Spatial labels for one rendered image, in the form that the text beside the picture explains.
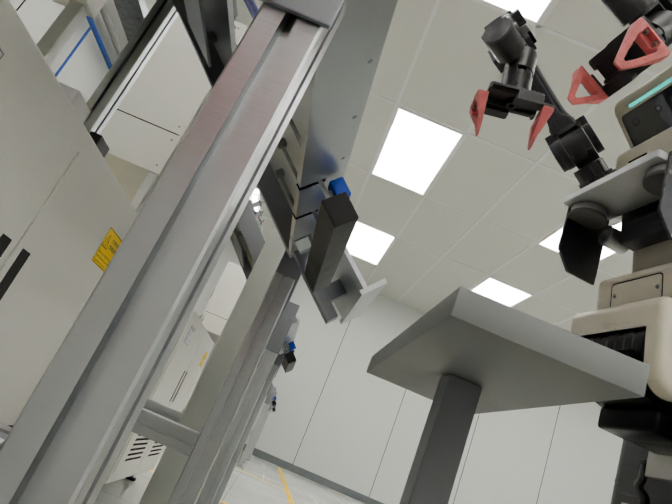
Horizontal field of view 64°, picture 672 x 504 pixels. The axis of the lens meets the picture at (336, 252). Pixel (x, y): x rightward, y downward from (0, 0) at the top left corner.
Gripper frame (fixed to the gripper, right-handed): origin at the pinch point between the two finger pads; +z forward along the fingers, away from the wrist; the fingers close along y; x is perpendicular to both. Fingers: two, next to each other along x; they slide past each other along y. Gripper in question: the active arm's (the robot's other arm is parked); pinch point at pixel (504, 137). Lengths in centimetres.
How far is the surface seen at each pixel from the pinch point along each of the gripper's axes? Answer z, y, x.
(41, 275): 51, -59, -13
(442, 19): -204, -21, 176
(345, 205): 32.4, -21.5, -22.0
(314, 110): 29, -26, -36
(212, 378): 53, -44, 39
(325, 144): 27.7, -25.6, -27.2
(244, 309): 36, -43, 39
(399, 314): -182, 35, 763
